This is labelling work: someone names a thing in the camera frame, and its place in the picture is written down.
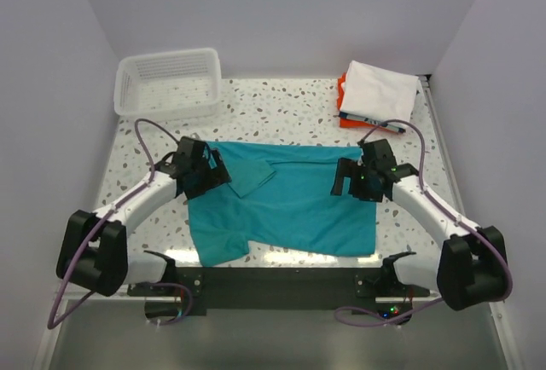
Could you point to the white plastic basket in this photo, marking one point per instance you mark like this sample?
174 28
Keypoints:
172 85

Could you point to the folded white t-shirt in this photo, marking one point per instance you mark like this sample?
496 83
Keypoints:
378 94

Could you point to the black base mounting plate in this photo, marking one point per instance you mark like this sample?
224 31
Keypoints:
275 289

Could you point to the aluminium rail frame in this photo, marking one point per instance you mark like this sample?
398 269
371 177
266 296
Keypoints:
458 204

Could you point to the teal t-shirt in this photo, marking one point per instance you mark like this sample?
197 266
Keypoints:
279 195

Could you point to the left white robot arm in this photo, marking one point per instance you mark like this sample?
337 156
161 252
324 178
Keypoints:
94 252

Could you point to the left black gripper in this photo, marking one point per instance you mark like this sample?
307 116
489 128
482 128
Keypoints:
219 176

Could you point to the folded orange t-shirt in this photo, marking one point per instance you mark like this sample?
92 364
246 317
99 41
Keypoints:
344 122

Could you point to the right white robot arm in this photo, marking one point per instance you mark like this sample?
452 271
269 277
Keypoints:
472 265

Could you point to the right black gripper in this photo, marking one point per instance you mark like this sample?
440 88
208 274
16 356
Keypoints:
345 167

